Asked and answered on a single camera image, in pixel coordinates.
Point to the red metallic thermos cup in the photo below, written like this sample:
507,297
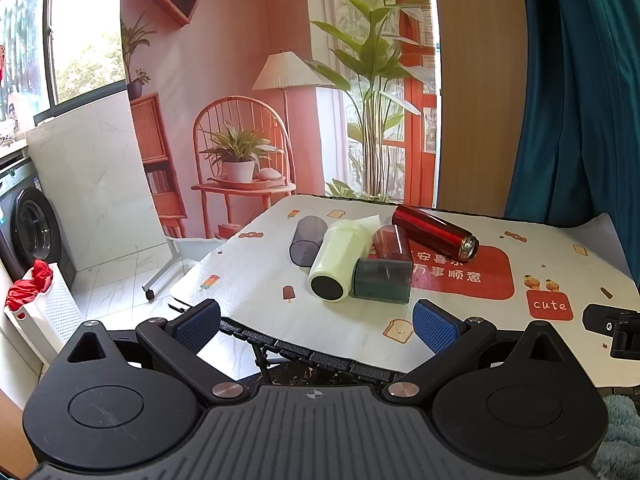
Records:
430,230

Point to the pink room wall poster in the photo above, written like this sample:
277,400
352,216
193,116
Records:
240,60

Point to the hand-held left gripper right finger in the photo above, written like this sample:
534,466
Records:
434,325

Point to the teal curtain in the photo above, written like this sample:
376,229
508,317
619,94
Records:
585,85

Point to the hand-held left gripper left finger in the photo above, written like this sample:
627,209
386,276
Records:
200,321

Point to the red-brown transparent cup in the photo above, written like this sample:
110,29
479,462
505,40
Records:
392,242

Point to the printed white table mat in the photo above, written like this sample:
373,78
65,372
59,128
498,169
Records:
545,260

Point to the wooden wall panel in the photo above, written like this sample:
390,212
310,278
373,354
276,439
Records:
475,85

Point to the dark green transparent cup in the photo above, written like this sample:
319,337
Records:
382,282

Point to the white wheeled stand leg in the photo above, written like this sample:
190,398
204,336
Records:
175,260

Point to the smoke grey transparent cup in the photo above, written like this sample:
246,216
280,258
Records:
306,240

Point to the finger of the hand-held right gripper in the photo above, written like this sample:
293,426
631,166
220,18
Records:
602,320

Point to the white perforated laundry basket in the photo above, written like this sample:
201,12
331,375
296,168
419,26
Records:
50,320

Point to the teal fluffy rug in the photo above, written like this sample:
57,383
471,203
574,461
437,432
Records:
622,435

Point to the red cloth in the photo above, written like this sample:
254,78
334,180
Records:
27,287

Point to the white marble board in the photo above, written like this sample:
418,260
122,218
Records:
95,185

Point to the light green cup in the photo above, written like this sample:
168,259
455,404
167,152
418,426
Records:
336,255

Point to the white paper card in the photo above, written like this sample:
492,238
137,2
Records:
369,221

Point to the grey washing machine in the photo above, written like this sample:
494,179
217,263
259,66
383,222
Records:
27,220

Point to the window frame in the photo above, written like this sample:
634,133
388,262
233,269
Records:
50,35

